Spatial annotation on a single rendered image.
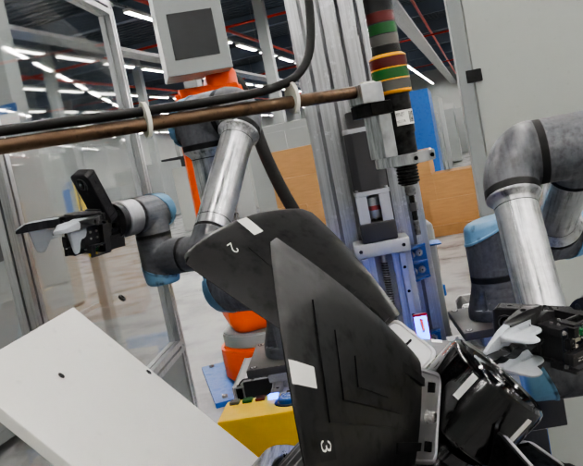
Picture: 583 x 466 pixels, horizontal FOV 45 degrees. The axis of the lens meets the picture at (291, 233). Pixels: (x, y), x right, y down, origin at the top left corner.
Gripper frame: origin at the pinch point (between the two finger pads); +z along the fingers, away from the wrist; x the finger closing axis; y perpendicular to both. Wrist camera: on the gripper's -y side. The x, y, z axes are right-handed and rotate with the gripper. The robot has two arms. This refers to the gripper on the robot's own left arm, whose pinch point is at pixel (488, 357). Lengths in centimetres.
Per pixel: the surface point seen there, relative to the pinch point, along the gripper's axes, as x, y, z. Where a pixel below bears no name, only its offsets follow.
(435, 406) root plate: -5.9, 14.4, 22.6
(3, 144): -37, -1, 55
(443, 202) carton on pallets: 144, -664, -621
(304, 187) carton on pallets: 83, -688, -411
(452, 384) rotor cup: -7.3, 14.2, 19.8
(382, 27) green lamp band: -44.0, 0.7, 12.6
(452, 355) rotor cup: -9.3, 12.5, 18.0
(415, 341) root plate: -8.8, 5.6, 16.8
